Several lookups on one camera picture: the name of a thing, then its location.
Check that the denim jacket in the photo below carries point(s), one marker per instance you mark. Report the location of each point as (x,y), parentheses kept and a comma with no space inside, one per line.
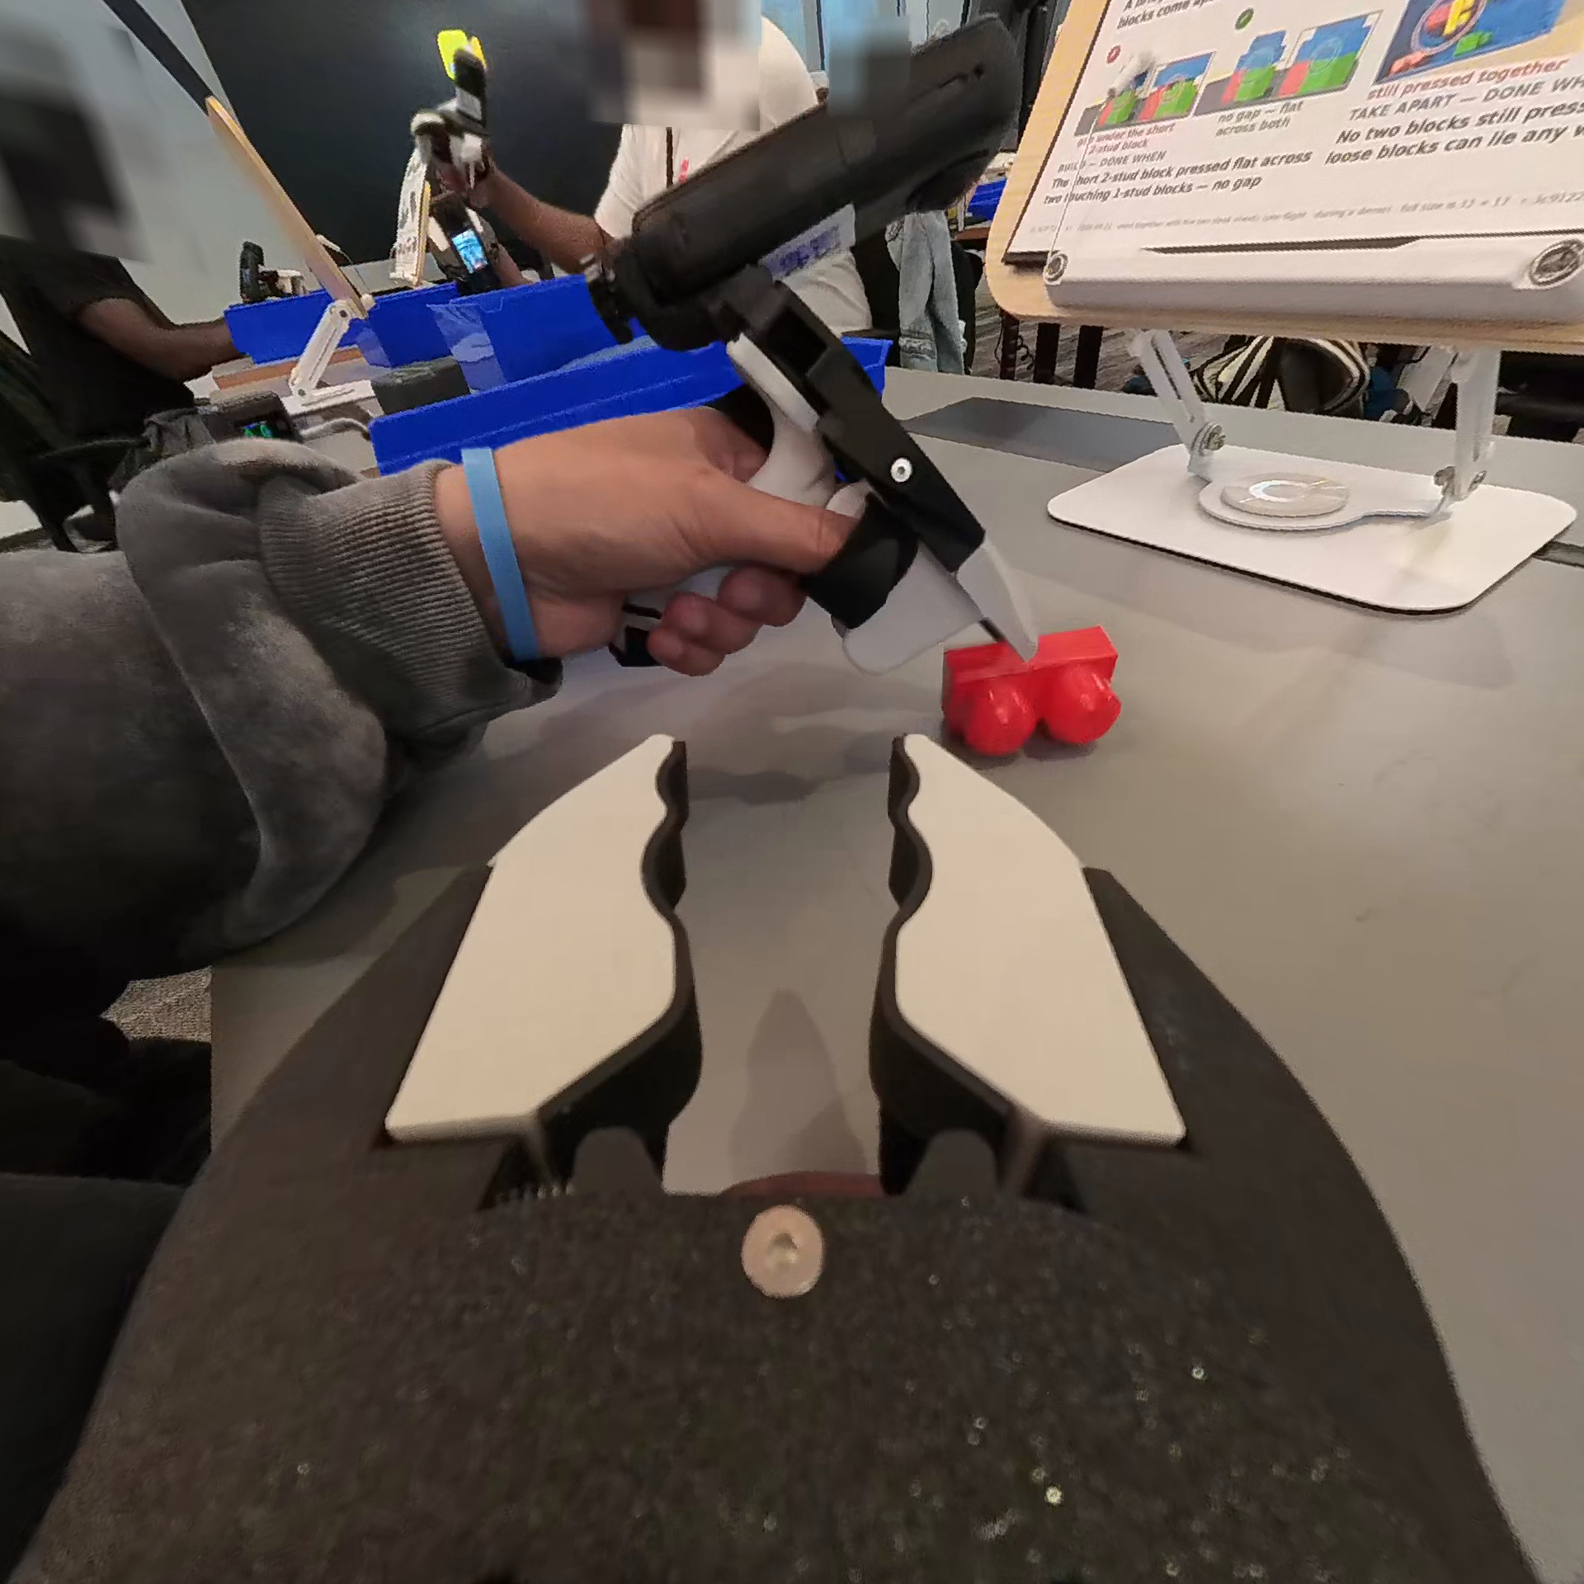
(928,297)

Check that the person's dark trousers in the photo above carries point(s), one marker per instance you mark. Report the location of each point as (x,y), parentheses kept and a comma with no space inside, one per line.
(63,1300)

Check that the blue wristband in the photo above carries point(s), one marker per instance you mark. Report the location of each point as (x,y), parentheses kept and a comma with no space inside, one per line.
(502,557)

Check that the red two-stud toy block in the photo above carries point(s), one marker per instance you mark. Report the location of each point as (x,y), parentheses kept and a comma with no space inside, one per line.
(1026,693)

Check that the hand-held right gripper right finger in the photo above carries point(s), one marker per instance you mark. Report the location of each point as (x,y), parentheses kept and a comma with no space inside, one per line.
(1026,978)

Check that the grey desk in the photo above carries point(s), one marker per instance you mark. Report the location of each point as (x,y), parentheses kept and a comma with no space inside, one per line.
(1300,866)

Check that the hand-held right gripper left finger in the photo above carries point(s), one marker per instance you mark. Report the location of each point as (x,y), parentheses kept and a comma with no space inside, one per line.
(557,978)

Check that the black white striped bag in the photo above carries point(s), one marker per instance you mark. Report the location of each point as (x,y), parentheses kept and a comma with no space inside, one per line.
(1286,372)

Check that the printed instruction sheet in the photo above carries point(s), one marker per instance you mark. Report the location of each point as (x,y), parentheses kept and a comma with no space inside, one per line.
(1300,123)

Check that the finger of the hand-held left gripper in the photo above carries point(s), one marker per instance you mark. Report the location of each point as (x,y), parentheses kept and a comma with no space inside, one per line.
(996,600)

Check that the person's left hand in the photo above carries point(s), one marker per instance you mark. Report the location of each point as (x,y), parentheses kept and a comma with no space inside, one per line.
(643,519)

